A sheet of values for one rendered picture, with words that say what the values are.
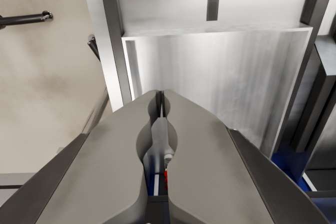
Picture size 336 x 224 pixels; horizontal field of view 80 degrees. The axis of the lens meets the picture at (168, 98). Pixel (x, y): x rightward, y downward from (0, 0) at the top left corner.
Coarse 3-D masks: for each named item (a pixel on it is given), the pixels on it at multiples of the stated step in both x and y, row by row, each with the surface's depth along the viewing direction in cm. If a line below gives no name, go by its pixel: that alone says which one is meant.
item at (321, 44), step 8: (328, 8) 29; (328, 16) 30; (328, 24) 30; (320, 32) 31; (328, 32) 31; (320, 40) 31; (328, 40) 31; (320, 48) 30; (328, 48) 30; (320, 56) 30; (328, 56) 30; (328, 64) 29; (328, 72) 29
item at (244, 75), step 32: (128, 32) 30; (160, 32) 29; (192, 32) 28; (224, 32) 28; (256, 32) 28; (288, 32) 31; (128, 64) 30; (160, 64) 34; (192, 64) 34; (224, 64) 34; (256, 64) 34; (288, 64) 33; (192, 96) 37; (224, 96) 37; (256, 96) 37; (288, 96) 33; (160, 128) 41; (256, 128) 41; (160, 160) 46
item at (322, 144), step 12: (324, 108) 36; (324, 120) 36; (312, 132) 40; (324, 132) 42; (312, 144) 40; (324, 144) 44; (300, 156) 44; (312, 156) 46; (324, 156) 46; (300, 168) 44; (312, 168) 48; (324, 168) 48
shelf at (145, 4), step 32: (96, 0) 29; (128, 0) 29; (160, 0) 29; (192, 0) 29; (224, 0) 29; (256, 0) 29; (288, 0) 29; (96, 32) 31; (320, 64) 34; (288, 128) 41; (288, 160) 47
